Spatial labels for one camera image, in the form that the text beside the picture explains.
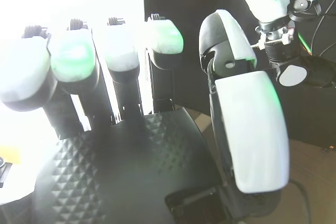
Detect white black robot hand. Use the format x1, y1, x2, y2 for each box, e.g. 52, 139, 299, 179
0, 8, 291, 224

